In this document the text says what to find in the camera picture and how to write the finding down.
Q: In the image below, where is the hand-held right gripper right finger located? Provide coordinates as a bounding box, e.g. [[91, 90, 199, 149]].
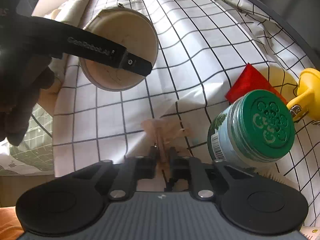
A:
[[169, 147, 253, 201]]

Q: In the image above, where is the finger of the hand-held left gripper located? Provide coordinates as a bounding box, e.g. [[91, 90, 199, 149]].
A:
[[119, 47, 153, 77]]

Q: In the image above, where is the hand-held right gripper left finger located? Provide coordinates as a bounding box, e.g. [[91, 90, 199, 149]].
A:
[[74, 146, 158, 201]]

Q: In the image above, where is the round wooden bowl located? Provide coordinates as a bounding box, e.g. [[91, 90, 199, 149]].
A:
[[79, 3, 160, 92]]

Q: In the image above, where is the person's left hand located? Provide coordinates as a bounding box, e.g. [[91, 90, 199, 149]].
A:
[[0, 54, 56, 147]]

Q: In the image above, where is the white black checked tablecloth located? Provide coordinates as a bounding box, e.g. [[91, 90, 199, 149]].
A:
[[32, 0, 320, 230]]

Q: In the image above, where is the green lid jar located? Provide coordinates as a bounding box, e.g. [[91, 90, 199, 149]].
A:
[[207, 89, 296, 164]]

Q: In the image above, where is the bag of cotton swabs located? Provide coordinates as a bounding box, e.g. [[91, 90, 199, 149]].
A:
[[255, 164, 303, 191]]

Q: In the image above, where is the small red cup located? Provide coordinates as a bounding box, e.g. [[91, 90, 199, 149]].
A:
[[225, 63, 288, 106]]

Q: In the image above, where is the green cutting mat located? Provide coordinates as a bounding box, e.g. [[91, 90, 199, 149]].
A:
[[0, 102, 54, 177]]

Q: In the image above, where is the yellow toy cup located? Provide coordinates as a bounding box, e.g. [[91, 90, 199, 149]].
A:
[[286, 67, 320, 123]]

